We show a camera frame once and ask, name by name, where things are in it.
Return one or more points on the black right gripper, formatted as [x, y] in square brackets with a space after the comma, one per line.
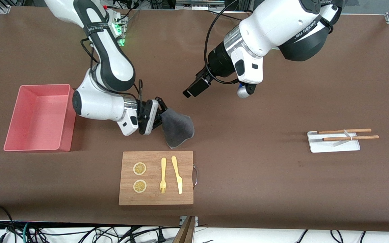
[143, 111]

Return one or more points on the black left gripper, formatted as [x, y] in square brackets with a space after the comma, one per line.
[220, 62]

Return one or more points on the grey and pink cloth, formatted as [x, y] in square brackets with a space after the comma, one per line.
[177, 130]

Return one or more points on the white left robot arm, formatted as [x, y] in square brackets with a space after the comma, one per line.
[275, 23]

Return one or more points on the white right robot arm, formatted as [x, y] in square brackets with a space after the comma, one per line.
[110, 60]

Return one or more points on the yellow plastic fork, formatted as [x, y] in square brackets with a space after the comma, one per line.
[163, 168]

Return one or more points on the yellow lemon slice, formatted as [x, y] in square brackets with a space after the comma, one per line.
[139, 186]
[139, 168]

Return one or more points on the yellow plastic knife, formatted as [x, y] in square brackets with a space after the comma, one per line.
[177, 175]

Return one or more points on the wooden cutting board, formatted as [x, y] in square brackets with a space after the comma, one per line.
[154, 199]

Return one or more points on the wooden beam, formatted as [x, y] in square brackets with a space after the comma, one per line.
[185, 233]

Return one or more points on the black power plug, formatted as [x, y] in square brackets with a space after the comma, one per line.
[161, 238]

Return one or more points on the pink plastic bin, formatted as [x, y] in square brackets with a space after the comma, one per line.
[35, 118]

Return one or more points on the white rack base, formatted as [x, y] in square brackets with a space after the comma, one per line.
[319, 146]

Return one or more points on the white rubber band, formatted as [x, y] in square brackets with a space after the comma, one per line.
[348, 134]

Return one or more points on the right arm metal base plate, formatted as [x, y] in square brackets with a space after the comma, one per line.
[122, 33]

